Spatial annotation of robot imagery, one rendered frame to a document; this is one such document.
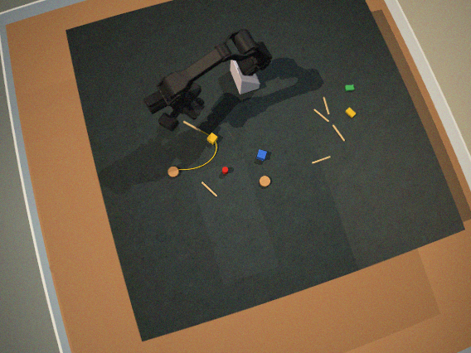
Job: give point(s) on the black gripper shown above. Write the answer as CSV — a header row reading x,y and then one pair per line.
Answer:
x,y
168,121

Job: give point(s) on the round wooden button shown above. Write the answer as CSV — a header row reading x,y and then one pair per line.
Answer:
x,y
173,171

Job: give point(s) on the orange flat disc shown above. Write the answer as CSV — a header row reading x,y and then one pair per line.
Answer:
x,y
264,181

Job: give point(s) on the blue cube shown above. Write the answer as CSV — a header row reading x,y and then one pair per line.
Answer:
x,y
261,155

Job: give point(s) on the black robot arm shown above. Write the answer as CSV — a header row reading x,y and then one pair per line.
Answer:
x,y
254,56

